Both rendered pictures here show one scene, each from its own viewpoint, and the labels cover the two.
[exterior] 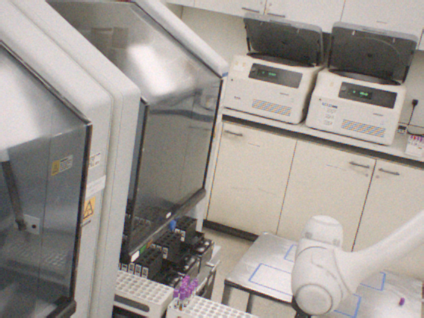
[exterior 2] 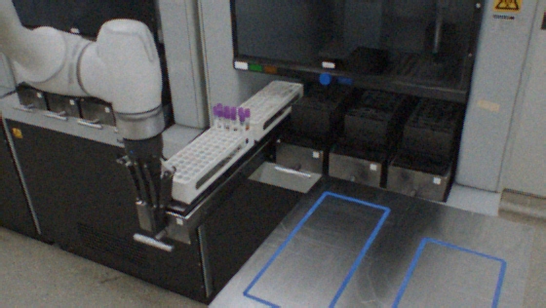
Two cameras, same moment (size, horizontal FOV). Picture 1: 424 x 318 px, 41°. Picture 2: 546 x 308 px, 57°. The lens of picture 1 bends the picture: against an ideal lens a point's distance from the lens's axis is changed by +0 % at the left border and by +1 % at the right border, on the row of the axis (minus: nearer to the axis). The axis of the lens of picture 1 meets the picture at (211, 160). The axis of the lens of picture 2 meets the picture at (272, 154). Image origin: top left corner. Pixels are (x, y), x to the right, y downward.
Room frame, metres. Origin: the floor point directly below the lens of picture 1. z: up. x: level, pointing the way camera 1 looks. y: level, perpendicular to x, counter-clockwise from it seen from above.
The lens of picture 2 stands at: (1.69, -1.11, 1.44)
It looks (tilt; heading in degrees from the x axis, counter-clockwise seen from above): 29 degrees down; 102
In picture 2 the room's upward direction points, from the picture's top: 2 degrees counter-clockwise
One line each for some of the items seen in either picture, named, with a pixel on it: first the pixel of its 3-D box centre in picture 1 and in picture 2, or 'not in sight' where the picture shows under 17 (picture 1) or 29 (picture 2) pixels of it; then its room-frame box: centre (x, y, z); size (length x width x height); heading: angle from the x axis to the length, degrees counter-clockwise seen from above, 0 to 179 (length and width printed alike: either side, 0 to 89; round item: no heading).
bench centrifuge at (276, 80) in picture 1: (278, 65); not in sight; (3.96, -0.34, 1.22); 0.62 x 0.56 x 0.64; 162
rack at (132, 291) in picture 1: (118, 289); (267, 109); (1.41, 0.20, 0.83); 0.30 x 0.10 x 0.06; 74
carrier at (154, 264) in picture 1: (152, 266); (311, 118); (1.54, 0.12, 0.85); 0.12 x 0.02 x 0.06; 164
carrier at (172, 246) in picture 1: (171, 247); (366, 128); (1.69, 0.08, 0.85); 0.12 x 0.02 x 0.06; 163
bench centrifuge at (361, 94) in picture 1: (363, 79); not in sight; (3.80, -0.91, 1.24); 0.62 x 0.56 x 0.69; 164
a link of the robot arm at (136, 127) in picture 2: not in sight; (139, 119); (1.26, -0.30, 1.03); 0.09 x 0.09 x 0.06
